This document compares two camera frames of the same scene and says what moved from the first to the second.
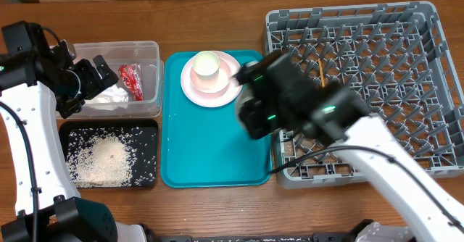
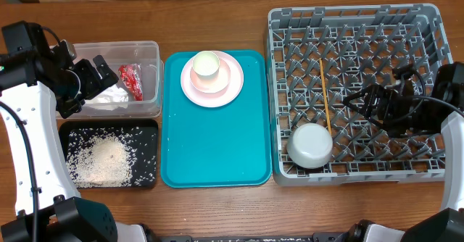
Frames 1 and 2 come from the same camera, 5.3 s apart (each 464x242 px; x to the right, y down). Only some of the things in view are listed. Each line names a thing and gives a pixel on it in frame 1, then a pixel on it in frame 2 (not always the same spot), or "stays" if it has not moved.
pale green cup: x=205 y=64 stays
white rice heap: x=98 y=157 stays
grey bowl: x=246 y=93 → x=309 y=145
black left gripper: x=94 y=82 stays
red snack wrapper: x=131 y=75 stays
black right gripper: x=249 y=115 → x=370 y=92
